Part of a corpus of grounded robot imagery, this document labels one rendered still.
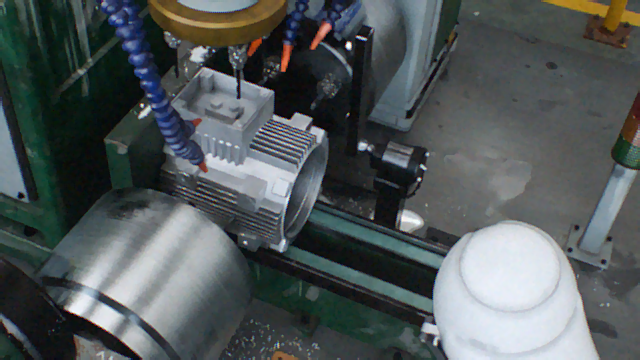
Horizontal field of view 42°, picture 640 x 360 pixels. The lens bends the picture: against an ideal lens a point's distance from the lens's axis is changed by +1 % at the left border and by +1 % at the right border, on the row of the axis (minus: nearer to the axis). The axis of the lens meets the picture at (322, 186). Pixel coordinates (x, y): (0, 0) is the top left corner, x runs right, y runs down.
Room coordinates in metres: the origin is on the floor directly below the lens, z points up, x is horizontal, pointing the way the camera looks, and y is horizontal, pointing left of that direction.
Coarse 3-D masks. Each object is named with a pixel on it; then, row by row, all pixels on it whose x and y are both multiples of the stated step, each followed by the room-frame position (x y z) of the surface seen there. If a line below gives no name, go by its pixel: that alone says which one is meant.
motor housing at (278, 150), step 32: (288, 128) 0.91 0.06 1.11; (224, 160) 0.86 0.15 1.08; (256, 160) 0.85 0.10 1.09; (288, 160) 0.85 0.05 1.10; (320, 160) 0.94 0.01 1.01; (192, 192) 0.83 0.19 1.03; (224, 192) 0.82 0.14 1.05; (224, 224) 0.82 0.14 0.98; (256, 224) 0.79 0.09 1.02; (288, 224) 0.86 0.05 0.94
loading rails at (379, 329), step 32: (320, 224) 0.89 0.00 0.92; (352, 224) 0.89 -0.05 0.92; (384, 224) 0.89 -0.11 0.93; (256, 256) 0.81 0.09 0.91; (288, 256) 0.81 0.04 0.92; (320, 256) 0.89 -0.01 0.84; (352, 256) 0.87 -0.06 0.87; (384, 256) 0.85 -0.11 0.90; (416, 256) 0.84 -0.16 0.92; (256, 288) 0.81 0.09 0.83; (288, 288) 0.79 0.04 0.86; (320, 288) 0.78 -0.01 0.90; (352, 288) 0.76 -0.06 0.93; (384, 288) 0.77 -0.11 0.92; (416, 288) 0.83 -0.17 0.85; (320, 320) 0.77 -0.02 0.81; (352, 320) 0.76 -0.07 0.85; (384, 320) 0.74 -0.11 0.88; (416, 320) 0.72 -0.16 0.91; (416, 352) 0.72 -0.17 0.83
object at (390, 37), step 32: (288, 0) 1.17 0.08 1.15; (320, 0) 1.16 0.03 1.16; (352, 0) 1.17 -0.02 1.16; (384, 0) 1.21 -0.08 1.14; (352, 32) 1.10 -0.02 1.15; (384, 32) 1.16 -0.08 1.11; (256, 64) 1.13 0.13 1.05; (288, 64) 1.10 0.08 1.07; (320, 64) 1.08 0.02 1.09; (352, 64) 1.07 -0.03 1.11; (384, 64) 1.12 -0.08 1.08; (288, 96) 1.10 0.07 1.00; (320, 96) 1.03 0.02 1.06; (320, 128) 1.08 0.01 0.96
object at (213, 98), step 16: (192, 80) 0.95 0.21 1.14; (208, 80) 0.96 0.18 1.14; (224, 80) 0.96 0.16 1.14; (176, 96) 0.91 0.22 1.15; (192, 96) 0.94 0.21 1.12; (208, 96) 0.95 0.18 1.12; (224, 96) 0.95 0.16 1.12; (256, 96) 0.95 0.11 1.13; (272, 96) 0.93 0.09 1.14; (192, 112) 0.88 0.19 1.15; (208, 112) 0.91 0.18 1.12; (224, 112) 0.90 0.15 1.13; (240, 112) 0.91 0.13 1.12; (256, 112) 0.89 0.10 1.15; (272, 112) 0.94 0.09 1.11; (208, 128) 0.87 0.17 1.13; (224, 128) 0.86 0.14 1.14; (240, 128) 0.85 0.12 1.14; (256, 128) 0.89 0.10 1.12; (208, 144) 0.87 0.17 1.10; (224, 144) 0.86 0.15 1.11; (240, 144) 0.85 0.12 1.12; (240, 160) 0.85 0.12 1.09
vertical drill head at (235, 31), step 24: (168, 0) 0.87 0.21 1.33; (192, 0) 0.85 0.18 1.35; (216, 0) 0.85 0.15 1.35; (240, 0) 0.86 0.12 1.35; (264, 0) 0.89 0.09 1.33; (168, 24) 0.84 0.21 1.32; (192, 24) 0.83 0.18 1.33; (216, 24) 0.83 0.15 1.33; (240, 24) 0.83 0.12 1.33; (264, 24) 0.85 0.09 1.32; (240, 48) 0.85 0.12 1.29; (264, 48) 0.93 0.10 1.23; (240, 72) 0.86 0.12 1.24; (240, 96) 0.86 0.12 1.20
